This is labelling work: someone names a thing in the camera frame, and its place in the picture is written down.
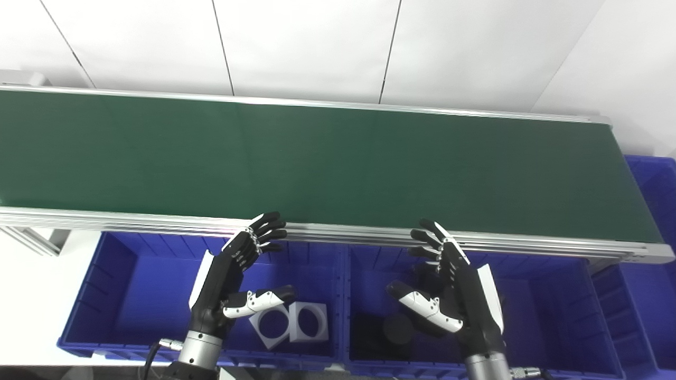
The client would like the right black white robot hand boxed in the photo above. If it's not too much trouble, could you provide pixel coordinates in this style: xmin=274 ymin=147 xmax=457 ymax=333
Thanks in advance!
xmin=387 ymin=219 xmax=505 ymax=359

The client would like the blue plastic bin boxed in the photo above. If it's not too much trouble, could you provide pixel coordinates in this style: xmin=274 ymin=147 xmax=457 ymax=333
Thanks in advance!
xmin=341 ymin=245 xmax=627 ymax=380
xmin=57 ymin=231 xmax=348 ymax=371
xmin=590 ymin=155 xmax=676 ymax=380

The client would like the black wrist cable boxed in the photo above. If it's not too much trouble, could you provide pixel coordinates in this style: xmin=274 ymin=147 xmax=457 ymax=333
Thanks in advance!
xmin=510 ymin=366 xmax=552 ymax=380
xmin=140 ymin=338 xmax=185 ymax=380

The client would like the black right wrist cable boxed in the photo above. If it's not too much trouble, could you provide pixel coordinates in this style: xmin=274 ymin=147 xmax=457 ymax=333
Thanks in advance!
xmin=510 ymin=366 xmax=552 ymax=380

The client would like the white square part round hole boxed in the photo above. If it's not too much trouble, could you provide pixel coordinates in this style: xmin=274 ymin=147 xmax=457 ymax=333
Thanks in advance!
xmin=248 ymin=305 xmax=292 ymax=350
xmin=288 ymin=302 xmax=329 ymax=343

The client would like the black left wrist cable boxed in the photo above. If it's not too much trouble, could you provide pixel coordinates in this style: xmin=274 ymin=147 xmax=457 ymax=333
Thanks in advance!
xmin=140 ymin=338 xmax=185 ymax=380

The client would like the grey conveyor end housing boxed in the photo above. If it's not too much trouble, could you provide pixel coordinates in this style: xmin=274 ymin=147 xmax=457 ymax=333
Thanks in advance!
xmin=0 ymin=70 xmax=51 ymax=88

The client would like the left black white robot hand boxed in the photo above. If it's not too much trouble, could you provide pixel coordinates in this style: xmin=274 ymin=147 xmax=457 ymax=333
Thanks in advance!
xmin=189 ymin=212 xmax=296 ymax=338

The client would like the aluminium conveyor leg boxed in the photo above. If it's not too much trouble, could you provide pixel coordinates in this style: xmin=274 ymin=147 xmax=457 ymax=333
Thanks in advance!
xmin=0 ymin=225 xmax=72 ymax=257

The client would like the green conveyor belt aluminium frame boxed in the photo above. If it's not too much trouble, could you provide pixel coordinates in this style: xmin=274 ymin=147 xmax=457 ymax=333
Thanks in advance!
xmin=0 ymin=84 xmax=675 ymax=264

